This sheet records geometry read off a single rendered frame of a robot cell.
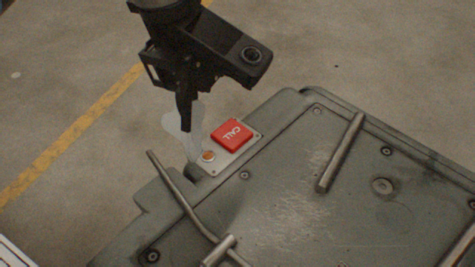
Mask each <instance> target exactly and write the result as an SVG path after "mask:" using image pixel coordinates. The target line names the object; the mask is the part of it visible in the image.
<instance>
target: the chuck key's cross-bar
mask: <svg viewBox="0 0 475 267"><path fill-rule="evenodd" d="M146 154H147V155H148V157H149V159H150V160H151V161H152V163H153V164H154V167H155V168H156V169H157V171H158V173H159V174H160V176H161V177H162V178H163V180H164V181H165V182H166V184H167V186H168V187H169V188H170V189H171V191H172V193H173V194H174V195H175V197H176V198H177V200H178V202H179V203H180V204H181V205H182V207H183V209H184V210H185V212H186V213H187V214H188V216H189V218H190V219H191V221H192V222H193V224H194V225H195V227H196V228H197V230H198V231H199V232H200V233H201V234H202V235H203V236H204V237H205V238H206V239H207V240H209V241H210V242H211V243H213V244H214V245H217V244H218V243H219V242H220V241H221V239H220V238H218V237H217V236H216V235H214V234H213V233H212V232H210V230H208V229H207V227H205V226H204V224H203V223H202V222H201V220H200V219H199V218H198V217H197V215H196V214H195V213H194V211H193V210H192V207H191V206H190V204H189V203H188V201H187V200H186V198H185V197H184V196H183V194H182V193H181V191H180V189H179V188H178V187H177V186H176V184H175V183H174V181H173V180H172V179H171V177H170V176H169V175H168V173H167V172H166V170H165V169H164V167H163V166H162V165H161V164H160V162H159V160H158V159H157V158H156V155H155V154H154V152H153V151H152V150H151V149H148V150H147V151H146ZM227 256H228V257H229V258H230V259H231V260H233V261H234V262H235V263H237V264H238V265H239V266H240V267H254V266H252V265H251V264H250V263H248V262H247V261H246V260H244V259H243V258H242V257H241V256H240V255H239V254H237V253H236V252H235V251H233V250H232V249H231V248H230V249H229V250H228V251H227Z"/></svg>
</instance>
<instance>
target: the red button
mask: <svg viewBox="0 0 475 267"><path fill-rule="evenodd" d="M253 137H254V133H253V132H251V131H250V130H249V129H248V128H246V127H244V126H243V125H242V124H240V123H239V122H237V121H236V120H234V119H233V118H230V119H229V120H228V121H226V122H225V123H223V124H222V125H221V126H220V127H219V128H217V129H216V130H215V131H213V132H212V133H211V134H210V138H211V139H213V140H214V141H215V142H216V143H217V144H219V145H222V146H223V147H224V148H225V149H226V150H228V151H229V152H230V153H231V154H233V153H234V152H235V151H236V150H237V149H239V148H240V147H241V146H242V145H245V144H246V143H247V142H248V141H249V140H250V139H252V138H253Z"/></svg>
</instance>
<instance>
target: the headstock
mask: <svg viewBox="0 0 475 267"><path fill-rule="evenodd" d="M357 111H362V112H364V113H365V114H366V116H367V118H366V119H365V121H364V124H363V125H362V126H361V129H360V131H359V132H358V135H357V137H356V138H355V140H354V142H353V144H352V146H351V147H350V149H349V151H348V152H347V155H346V156H345V158H344V161H343V162H342V164H341V166H340V168H339V169H338V172H337V174H336V175H335V177H334V179H333V181H332V183H331V185H330V186H329V188H328V189H327V192H326V193H325V194H320V193H318V192H317V191H316V190H315V189H314V185H315V184H316V183H317V181H318V178H319V177H320V175H321V173H322V171H323V170H324V168H325V166H326V164H327V163H328V161H329V159H330V157H331V156H332V154H333V151H334V150H335V148H336V146H337V145H338V144H339V142H340V140H341V138H342V136H343V135H344V133H345V131H346V129H347V127H348V126H349V124H350V122H351V120H352V119H353V117H354V115H355V113H356V112H357ZM241 121H242V122H244V123H246V124H247V125H248V126H250V127H251V128H253V129H254V130H256V131H257V132H258V133H260V134H261V136H262V139H260V140H259V141H258V142H257V143H255V144H254V145H253V146H251V147H250V148H249V149H248V150H247V151H245V152H244V153H243V154H241V155H240V156H239V157H238V158H237V159H236V160H235V161H234V162H232V163H231V164H230V165H229V166H228V167H227V168H226V169H225V170H224V171H222V172H221V173H220V174H218V175H217V176H216V177H215V178H212V177H211V176H210V175H208V174H207V173H206V172H205V171H204V170H203V169H201V168H200V167H199V166H198V165H196V164H195V163H194V162H191V161H189V162H187V163H186V165H185V167H184V169H183V176H184V177H185V178H187V179H189V180H190V181H191V182H193V183H194V185H195V186H196V187H197V188H196V189H194V190H193V191H192V192H189V193H186V194H183V196H184V197H185V198H186V200H187V201H188V203H189V204H190V206H191V207H192V210H193V211H194V213H195V214H196V215H197V217H198V218H199V219H200V220H201V222H202V223H203V224H204V226H205V227H207V229H208V230H210V232H212V233H213V234H214V235H216V236H217V237H218V238H220V239H221V240H222V239H223V238H224V237H225V235H226V234H227V233H230V234H232V235H233V236H234V237H235V238H236V239H237V245H236V246H235V247H234V248H233V249H232V250H233V251H235V252H236V253H237V254H239V255H240V256H241V257H242V258H243V259H244V260H246V261H247V262H248V263H250V264H251V265H252V266H254V267H434V266H435V265H436V263H437V262H438V261H439V259H440V258H441V257H442V255H443V254H444V253H445V252H446V251H447V249H448V248H449V247H450V246H451V245H452V243H453V242H454V241H455V239H456V238H457V237H458V236H459V235H460V233H461V232H462V231H463V229H464V228H465V226H466V225H467V224H468V223H469V222H470V221H471V219H472V218H473V217H474V215H475V173H474V172H473V171H470V170H468V169H467V168H465V167H463V166H462V165H460V164H458V163H457V162H454V161H453V160H452V159H449V158H447V157H446V156H443V155H441V154H439V153H437V152H436V151H433V150H431V149H429V148H428V147H426V146H424V145H423V144H421V143H419V142H417V141H416V140H414V139H412V138H410V137H409V136H407V135H405V134H403V133H402V132H400V131H398V130H396V129H395V128H393V127H391V126H389V125H388V124H386V123H384V122H382V121H381V120H379V119H377V118H375V117H374V116H372V115H370V114H369V113H368V112H366V111H363V110H362V109H361V108H358V107H356V106H354V105H351V104H350V103H349V102H346V101H345V100H343V99H341V98H340V97H338V96H336V95H335V94H333V93H330V92H329V91H328V90H325V89H324V88H322V87H320V86H317V85H308V86H305V87H303V88H302V89H300V90H299V91H297V90H296V89H294V88H282V89H280V90H279V91H278V92H277V93H275V94H274V95H272V96H271V97H270V98H268V99H267V100H266V101H265V102H264V103H263V104H262V105H261V106H259V107H258V108H257V109H255V110H254V111H253V112H251V113H249V114H248V115H247V116H245V117H244V118H243V119H242V120H241ZM214 247H215V245H214V244H213V243H211V242H210V241H209V240H207V239H206V238H205V237H204V236H203V235H202V234H201V233H200V232H199V231H198V230H197V228H196V227H195V225H194V224H193V222H192V221H191V219H190V218H189V216H188V214H187V213H186V212H185V210H184V209H183V207H182V205H181V204H180V203H179V202H178V200H177V198H176V197H175V195H172V196H171V197H170V198H169V199H167V200H166V201H165V202H164V203H163V204H162V205H160V206H159V207H158V208H156V209H155V210H154V211H153V212H151V213H150V214H149V213H147V212H146V211H144V212H142V213H141V214H140V215H139V216H137V217H136V218H135V219H134V220H133V221H132V222H131V223H130V224H129V225H128V226H127V227H125V228H124V229H123V230H122V231H121V232H120V233H119V234H118V235H117V236H116V237H115V238H114V239H113V240H112V241H111V242H109V244H107V245H106V246H105V247H104V248H103V249H102V250H101V251H100V252H99V253H98V254H97V255H96V256H94V257H93V258H92V259H91V260H90V261H89V262H88V263H87V265H86V267H199V266H200V261H201V260H202V259H203V258H204V257H205V256H206V255H207V254H208V253H209V252H210V251H211V250H212V249H213V248H214Z"/></svg>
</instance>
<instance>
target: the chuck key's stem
mask: <svg viewBox="0 0 475 267"><path fill-rule="evenodd" d="M237 243H238V242H237V239H236V238H235V237H234V236H233V235H232V234H230V233H227V234H226V235H225V237H224V238H223V239H222V240H221V241H220V242H219V243H218V244H217V245H216V246H215V247H214V248H213V249H212V250H211V251H210V252H209V253H208V254H207V255H206V256H205V257H204V258H203V259H202V260H201V261H200V266H199V267H217V266H218V265H219V264H220V262H221V261H222V260H223V259H224V258H225V257H226V256H227V251H228V250H229V249H230V248H231V249H233V248H234V247H235V246H236V245H237Z"/></svg>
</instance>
